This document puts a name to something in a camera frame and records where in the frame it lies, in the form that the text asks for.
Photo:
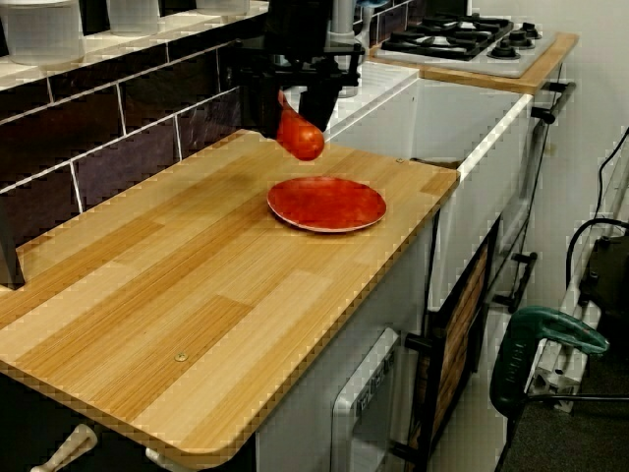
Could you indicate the white appliance front panel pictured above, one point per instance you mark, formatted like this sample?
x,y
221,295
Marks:
x,y
366,393

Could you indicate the grey toy faucet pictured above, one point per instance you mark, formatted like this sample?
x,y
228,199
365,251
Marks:
x,y
342,29

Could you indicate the red elongated toy vegetable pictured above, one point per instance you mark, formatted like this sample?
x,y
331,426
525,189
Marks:
x,y
301,140

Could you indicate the black box device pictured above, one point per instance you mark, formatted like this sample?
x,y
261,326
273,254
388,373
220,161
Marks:
x,y
607,273

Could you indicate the wood look cabinet door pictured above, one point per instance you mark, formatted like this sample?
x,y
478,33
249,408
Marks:
x,y
462,334

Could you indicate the green power drill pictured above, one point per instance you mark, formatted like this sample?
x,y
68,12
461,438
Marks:
x,y
535,344

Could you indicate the white translucent lidded container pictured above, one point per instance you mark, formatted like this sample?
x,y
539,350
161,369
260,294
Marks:
x,y
132,15
222,5
41,32

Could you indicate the toy stove top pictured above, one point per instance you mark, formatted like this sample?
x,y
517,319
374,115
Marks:
x,y
467,41

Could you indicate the aluminium frame profile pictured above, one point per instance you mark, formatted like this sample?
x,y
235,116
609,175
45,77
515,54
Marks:
x,y
565,364

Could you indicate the white toy kitchen cabinet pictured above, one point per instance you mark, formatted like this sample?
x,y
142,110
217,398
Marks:
x,y
304,432

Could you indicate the white sink basin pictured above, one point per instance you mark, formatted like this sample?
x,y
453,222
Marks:
x,y
472,162

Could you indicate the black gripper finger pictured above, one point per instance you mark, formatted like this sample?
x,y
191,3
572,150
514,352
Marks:
x,y
317,105
260,110

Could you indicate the small brass countertop screw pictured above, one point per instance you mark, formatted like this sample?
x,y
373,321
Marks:
x,y
181,357

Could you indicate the red round plate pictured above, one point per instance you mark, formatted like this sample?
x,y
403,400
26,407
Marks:
x,y
326,204

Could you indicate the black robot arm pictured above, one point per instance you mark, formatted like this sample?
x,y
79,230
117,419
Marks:
x,y
297,22

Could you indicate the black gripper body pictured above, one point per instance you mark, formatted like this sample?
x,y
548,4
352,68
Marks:
x,y
295,66

